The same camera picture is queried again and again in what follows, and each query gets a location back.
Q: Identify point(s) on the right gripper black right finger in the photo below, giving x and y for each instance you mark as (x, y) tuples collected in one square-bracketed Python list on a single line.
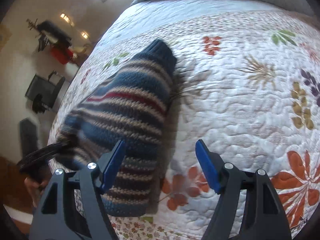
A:
[(248, 206)]

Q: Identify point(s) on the black office chair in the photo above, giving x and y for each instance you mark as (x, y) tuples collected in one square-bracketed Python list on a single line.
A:
[(43, 93)]

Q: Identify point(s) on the person's left hand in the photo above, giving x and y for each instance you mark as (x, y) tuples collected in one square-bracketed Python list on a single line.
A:
[(36, 189)]

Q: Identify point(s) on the black box by bed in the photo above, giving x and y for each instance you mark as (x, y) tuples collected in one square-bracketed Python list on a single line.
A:
[(28, 137)]

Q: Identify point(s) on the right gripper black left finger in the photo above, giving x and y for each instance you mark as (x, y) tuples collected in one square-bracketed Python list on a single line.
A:
[(71, 206)]

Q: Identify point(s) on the black wall rack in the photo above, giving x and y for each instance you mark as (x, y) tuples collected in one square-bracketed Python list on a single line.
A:
[(49, 34)]

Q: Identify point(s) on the red bag on wall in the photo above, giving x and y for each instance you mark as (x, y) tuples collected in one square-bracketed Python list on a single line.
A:
[(62, 55)]

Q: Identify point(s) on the white floral quilt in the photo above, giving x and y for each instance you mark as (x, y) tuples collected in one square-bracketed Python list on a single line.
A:
[(246, 83)]

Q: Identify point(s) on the striped knit sweater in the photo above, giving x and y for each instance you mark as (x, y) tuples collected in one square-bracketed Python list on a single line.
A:
[(130, 106)]

